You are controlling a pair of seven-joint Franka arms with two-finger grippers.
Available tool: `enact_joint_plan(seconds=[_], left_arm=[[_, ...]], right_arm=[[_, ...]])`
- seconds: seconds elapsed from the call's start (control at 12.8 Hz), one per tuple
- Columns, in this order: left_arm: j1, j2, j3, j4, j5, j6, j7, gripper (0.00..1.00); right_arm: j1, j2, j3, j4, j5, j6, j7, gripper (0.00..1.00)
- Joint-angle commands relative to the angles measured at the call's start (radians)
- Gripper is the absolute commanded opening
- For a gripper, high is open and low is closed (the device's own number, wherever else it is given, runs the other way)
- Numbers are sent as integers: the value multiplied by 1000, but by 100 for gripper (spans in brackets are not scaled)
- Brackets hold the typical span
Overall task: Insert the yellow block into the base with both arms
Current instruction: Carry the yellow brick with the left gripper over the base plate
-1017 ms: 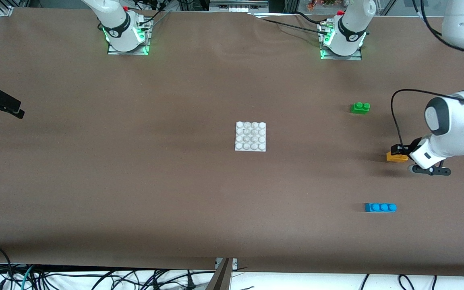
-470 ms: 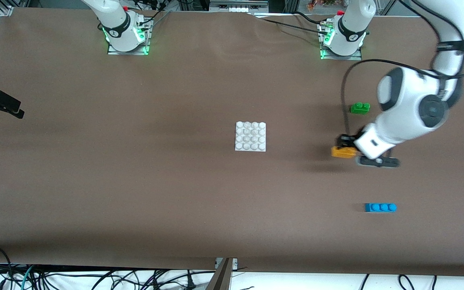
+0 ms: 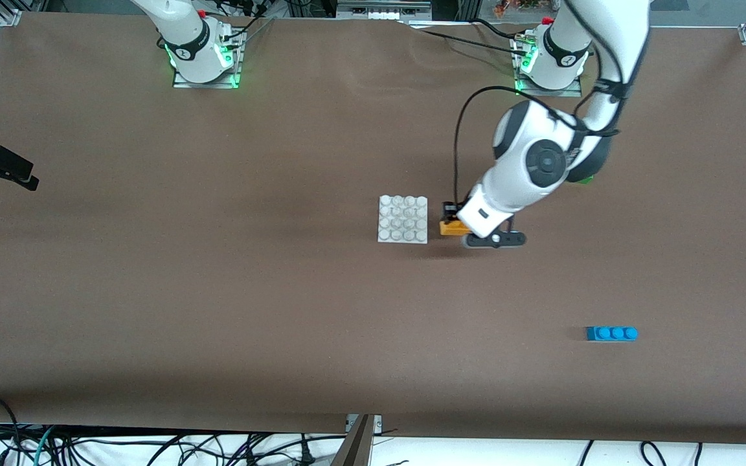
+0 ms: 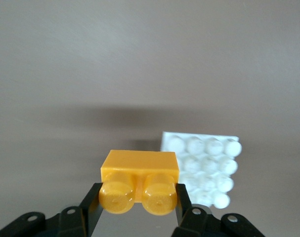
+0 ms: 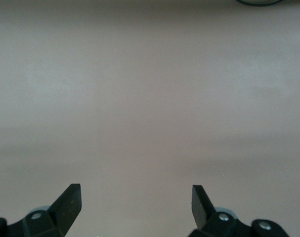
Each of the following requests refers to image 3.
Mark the grey metal rack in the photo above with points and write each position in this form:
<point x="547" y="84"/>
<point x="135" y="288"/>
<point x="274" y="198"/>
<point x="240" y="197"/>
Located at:
<point x="383" y="10"/>

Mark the aluminium frame post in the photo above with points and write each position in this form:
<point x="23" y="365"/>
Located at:
<point x="357" y="446"/>

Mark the green toy block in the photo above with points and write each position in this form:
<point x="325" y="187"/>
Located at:
<point x="585" y="180"/>

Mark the blue toy block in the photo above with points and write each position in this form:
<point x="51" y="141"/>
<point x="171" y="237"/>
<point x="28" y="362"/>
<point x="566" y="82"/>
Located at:
<point x="611" y="334"/>

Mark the yellow toy block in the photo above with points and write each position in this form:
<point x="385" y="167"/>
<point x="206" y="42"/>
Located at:
<point x="451" y="228"/>

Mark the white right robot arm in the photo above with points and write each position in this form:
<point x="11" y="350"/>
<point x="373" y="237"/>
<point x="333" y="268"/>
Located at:
<point x="185" y="39"/>

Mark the white studded base plate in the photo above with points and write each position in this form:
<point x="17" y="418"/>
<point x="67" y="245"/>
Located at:
<point x="402" y="220"/>

